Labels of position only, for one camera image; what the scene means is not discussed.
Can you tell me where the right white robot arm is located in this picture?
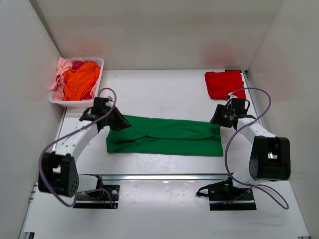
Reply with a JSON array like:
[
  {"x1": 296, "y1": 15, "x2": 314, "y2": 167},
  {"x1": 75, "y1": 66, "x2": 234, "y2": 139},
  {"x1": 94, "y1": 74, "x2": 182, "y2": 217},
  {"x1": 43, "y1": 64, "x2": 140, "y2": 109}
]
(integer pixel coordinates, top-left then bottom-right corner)
[{"x1": 208, "y1": 99, "x2": 291, "y2": 201}]

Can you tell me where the white plastic basket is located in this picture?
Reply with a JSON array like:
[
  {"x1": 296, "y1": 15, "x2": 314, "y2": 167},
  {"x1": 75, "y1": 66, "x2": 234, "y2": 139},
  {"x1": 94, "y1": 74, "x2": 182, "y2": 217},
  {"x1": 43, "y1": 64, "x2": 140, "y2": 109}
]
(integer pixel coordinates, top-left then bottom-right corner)
[{"x1": 49, "y1": 57, "x2": 104, "y2": 107}]

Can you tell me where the green t shirt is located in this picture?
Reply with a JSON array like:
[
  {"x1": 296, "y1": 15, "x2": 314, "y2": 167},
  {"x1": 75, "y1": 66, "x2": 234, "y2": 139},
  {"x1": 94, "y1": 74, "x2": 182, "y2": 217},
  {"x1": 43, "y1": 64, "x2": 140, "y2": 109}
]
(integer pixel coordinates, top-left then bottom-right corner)
[{"x1": 106, "y1": 115, "x2": 223, "y2": 157}]

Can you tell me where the magenta t shirt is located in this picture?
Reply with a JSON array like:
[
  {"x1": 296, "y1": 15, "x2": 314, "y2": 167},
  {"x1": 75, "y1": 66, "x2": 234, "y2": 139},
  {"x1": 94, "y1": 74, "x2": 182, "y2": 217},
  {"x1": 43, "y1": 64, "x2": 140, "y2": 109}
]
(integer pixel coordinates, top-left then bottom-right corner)
[{"x1": 72, "y1": 61, "x2": 85, "y2": 70}]

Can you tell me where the folded red t shirt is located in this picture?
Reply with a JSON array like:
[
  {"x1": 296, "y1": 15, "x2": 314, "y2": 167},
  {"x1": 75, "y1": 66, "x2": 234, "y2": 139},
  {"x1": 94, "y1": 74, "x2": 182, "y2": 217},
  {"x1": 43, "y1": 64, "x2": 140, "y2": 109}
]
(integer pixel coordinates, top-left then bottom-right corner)
[{"x1": 204, "y1": 70, "x2": 244, "y2": 100}]

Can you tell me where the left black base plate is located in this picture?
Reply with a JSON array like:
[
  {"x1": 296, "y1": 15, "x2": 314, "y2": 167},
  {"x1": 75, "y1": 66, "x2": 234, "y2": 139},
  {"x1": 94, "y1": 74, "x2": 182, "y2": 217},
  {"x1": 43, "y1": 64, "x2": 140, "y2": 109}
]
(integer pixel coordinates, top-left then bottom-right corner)
[{"x1": 73, "y1": 181, "x2": 120, "y2": 210}]

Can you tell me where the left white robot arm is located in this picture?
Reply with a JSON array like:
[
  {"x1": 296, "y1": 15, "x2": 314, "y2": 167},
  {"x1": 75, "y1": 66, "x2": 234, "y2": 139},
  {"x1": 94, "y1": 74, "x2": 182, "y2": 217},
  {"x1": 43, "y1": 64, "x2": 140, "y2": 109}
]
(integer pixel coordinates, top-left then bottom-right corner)
[{"x1": 38, "y1": 97, "x2": 131, "y2": 198}]

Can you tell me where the orange t shirt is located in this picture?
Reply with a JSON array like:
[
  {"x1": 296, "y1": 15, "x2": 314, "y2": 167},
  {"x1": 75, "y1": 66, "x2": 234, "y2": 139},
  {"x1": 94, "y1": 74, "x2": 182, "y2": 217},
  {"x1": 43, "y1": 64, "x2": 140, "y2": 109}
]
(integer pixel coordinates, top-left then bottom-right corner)
[{"x1": 63, "y1": 61, "x2": 100, "y2": 101}]

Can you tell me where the pink t shirt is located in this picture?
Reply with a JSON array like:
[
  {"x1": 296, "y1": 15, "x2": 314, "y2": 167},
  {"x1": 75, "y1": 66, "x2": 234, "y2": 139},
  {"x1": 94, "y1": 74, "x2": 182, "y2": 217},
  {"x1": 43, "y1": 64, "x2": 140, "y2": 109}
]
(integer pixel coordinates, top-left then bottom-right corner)
[{"x1": 50, "y1": 57, "x2": 73, "y2": 101}]

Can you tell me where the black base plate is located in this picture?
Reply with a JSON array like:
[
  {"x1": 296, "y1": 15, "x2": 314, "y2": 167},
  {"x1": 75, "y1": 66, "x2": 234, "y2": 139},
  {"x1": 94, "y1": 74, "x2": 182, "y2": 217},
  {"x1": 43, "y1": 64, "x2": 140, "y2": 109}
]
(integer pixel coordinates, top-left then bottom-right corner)
[
  {"x1": 73, "y1": 181, "x2": 120, "y2": 210},
  {"x1": 195, "y1": 179, "x2": 257, "y2": 211}
]

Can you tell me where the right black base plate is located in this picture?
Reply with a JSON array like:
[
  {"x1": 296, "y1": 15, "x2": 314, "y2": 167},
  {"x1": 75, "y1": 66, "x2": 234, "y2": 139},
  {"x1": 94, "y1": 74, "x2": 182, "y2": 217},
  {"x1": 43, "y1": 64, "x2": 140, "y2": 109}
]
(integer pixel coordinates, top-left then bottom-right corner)
[{"x1": 195, "y1": 179, "x2": 257, "y2": 211}]

